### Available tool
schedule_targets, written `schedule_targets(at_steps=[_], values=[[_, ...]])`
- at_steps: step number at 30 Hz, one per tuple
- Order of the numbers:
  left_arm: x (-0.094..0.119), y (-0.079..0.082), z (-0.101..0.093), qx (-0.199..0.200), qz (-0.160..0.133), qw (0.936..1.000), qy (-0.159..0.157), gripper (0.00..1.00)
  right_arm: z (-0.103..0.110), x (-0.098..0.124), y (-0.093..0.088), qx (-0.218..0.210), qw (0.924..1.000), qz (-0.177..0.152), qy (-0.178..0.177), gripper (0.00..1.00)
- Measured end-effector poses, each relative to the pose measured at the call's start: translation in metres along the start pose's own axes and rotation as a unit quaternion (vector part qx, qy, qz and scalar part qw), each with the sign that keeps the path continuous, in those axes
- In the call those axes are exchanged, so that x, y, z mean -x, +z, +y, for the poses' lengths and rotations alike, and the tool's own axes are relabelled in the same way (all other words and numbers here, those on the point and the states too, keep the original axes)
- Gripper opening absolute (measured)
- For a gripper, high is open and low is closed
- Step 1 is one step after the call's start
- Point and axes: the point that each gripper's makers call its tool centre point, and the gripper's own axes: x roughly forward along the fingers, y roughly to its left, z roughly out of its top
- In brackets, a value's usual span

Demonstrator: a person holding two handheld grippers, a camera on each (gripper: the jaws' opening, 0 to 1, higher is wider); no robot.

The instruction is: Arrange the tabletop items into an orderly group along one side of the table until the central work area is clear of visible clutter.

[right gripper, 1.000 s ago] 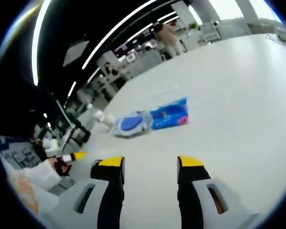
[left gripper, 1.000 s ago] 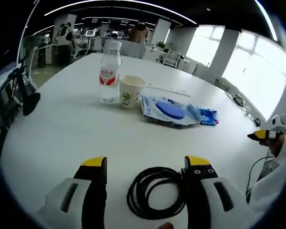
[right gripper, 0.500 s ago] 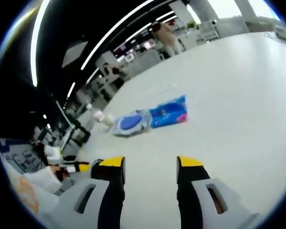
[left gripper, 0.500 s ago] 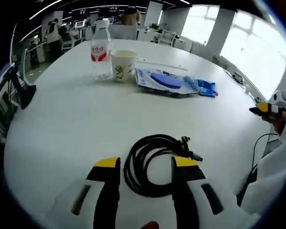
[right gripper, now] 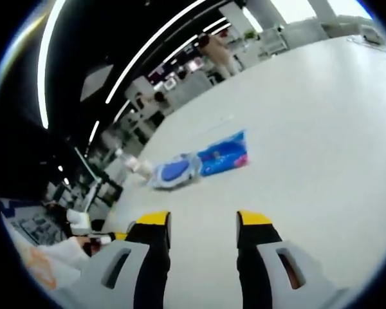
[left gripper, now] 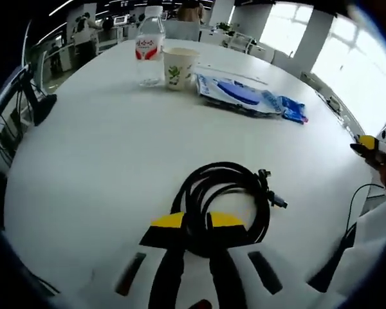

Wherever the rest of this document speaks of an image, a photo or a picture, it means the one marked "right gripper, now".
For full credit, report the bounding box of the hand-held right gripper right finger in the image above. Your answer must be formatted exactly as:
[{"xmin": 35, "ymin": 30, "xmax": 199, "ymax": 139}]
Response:
[{"xmin": 235, "ymin": 209, "xmax": 319, "ymax": 309}]

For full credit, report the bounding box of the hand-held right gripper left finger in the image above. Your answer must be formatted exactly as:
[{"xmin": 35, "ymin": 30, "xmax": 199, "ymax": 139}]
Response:
[{"xmin": 80, "ymin": 210, "xmax": 172, "ymax": 309}]

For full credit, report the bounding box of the blue wet wipes pack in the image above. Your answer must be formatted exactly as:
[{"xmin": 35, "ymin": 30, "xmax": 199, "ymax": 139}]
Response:
[{"xmin": 197, "ymin": 129, "xmax": 251, "ymax": 178}]

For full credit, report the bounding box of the white paper cup green print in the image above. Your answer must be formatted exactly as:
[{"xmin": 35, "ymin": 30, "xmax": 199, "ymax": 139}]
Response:
[{"xmin": 137, "ymin": 159, "xmax": 154, "ymax": 180}]

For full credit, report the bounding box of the white table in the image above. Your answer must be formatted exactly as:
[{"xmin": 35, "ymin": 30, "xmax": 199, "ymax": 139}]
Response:
[{"xmin": 104, "ymin": 34, "xmax": 386, "ymax": 309}]

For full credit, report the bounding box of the clear plastic bag blue print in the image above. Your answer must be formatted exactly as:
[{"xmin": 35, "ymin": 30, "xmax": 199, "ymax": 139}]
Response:
[{"xmin": 150, "ymin": 153, "xmax": 203, "ymax": 191}]

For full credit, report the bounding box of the white mesh office chair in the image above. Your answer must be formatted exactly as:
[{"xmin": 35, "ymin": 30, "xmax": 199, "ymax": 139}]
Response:
[{"xmin": 259, "ymin": 28, "xmax": 290, "ymax": 56}]

